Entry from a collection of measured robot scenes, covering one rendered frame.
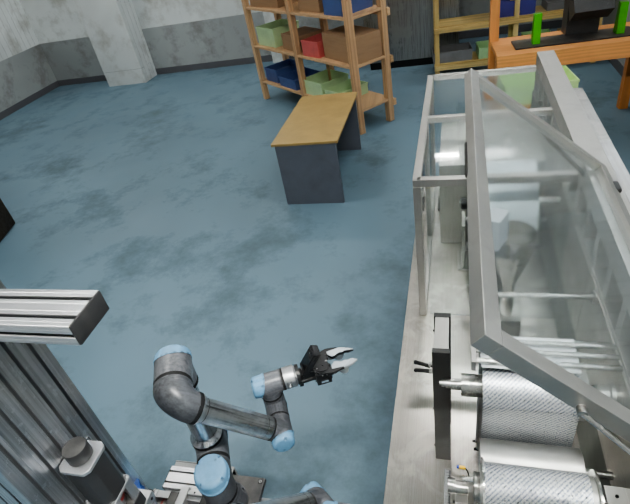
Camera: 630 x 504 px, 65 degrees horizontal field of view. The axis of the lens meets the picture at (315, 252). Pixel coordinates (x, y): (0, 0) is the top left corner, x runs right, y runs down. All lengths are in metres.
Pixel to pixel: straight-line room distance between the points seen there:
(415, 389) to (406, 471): 0.34
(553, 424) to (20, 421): 1.29
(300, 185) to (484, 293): 4.25
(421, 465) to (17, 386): 1.26
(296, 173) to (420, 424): 3.37
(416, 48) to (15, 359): 7.86
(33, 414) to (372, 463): 1.98
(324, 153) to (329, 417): 2.54
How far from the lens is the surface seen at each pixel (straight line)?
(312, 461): 2.97
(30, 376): 1.30
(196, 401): 1.53
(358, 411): 3.10
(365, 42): 6.15
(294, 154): 4.78
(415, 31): 8.50
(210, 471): 1.82
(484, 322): 0.71
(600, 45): 5.69
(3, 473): 1.30
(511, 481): 1.39
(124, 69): 11.20
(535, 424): 1.51
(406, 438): 1.92
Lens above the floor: 2.52
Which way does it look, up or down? 36 degrees down
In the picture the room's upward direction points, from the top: 12 degrees counter-clockwise
